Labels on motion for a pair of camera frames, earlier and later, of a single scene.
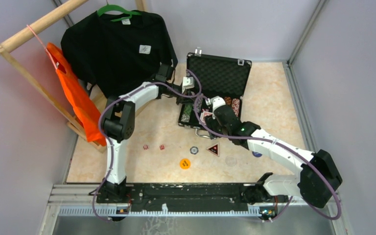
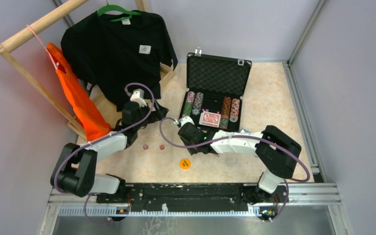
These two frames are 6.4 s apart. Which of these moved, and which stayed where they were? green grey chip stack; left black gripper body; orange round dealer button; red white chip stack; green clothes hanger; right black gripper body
Moved: right black gripper body; left black gripper body
Stayed: green clothes hanger; red white chip stack; orange round dealer button; green grey chip stack
